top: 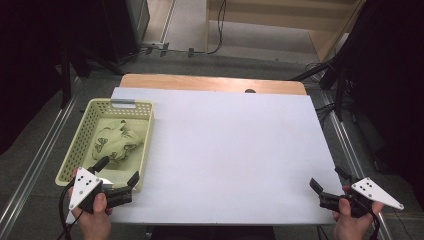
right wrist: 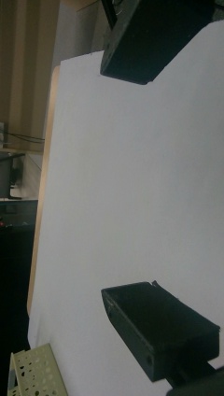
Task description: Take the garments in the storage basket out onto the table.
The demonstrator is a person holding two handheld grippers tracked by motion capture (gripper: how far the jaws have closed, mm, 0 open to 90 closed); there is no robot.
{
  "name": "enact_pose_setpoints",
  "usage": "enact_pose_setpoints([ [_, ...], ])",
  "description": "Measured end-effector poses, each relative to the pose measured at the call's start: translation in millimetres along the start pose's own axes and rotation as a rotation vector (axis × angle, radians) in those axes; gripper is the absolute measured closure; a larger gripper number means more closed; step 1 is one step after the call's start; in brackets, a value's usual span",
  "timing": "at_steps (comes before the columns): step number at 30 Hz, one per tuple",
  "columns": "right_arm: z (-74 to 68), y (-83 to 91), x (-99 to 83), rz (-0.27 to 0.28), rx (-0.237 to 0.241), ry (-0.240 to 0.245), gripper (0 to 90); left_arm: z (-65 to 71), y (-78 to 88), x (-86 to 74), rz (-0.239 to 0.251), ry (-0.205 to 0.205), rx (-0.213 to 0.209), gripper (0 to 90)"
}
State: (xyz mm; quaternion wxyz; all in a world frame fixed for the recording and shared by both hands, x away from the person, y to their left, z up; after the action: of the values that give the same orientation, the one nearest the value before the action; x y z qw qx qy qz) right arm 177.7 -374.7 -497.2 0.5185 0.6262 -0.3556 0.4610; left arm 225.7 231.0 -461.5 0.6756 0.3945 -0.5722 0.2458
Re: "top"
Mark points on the pale green plastic basket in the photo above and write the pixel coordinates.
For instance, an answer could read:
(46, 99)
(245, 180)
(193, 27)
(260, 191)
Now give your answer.
(76, 150)

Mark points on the green printed baby romper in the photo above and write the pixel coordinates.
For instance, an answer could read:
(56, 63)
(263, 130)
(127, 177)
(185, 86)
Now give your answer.
(116, 141)

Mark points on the person's left hand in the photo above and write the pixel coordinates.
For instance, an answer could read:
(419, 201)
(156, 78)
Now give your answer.
(96, 225)

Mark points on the person's right hand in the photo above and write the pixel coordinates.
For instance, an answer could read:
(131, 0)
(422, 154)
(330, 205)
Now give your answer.
(353, 230)

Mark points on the black metal stand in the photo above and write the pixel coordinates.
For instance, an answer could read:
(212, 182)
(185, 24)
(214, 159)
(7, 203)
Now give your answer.
(66, 76)
(340, 90)

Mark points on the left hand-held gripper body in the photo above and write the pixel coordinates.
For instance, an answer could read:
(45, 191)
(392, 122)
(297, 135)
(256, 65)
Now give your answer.
(83, 186)

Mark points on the light wooden shelf unit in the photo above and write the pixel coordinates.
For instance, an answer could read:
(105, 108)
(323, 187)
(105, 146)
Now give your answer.
(266, 16)

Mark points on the white board sheet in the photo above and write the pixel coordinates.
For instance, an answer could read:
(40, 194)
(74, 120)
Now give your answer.
(233, 150)

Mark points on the aluminium floor rail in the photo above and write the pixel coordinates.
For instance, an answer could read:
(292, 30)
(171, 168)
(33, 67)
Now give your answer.
(350, 156)
(36, 160)

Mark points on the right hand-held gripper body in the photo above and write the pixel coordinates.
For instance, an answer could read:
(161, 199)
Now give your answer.
(373, 192)

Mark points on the black table grommet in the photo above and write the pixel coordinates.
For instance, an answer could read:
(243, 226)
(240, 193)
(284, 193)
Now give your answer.
(250, 90)

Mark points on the dark cabinet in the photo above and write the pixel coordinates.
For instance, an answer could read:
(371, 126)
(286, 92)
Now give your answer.
(126, 26)

